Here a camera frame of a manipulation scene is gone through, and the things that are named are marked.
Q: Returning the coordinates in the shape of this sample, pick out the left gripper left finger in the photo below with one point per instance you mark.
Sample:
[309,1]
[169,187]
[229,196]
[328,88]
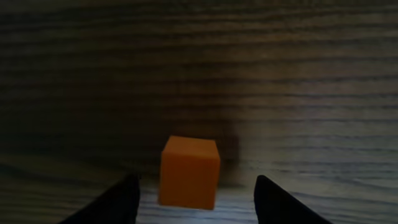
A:
[118,205]

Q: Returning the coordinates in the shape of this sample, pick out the orange cube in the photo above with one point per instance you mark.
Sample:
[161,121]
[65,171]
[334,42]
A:
[188,177]

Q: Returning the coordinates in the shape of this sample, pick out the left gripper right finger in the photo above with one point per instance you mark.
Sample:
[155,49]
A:
[276,205]

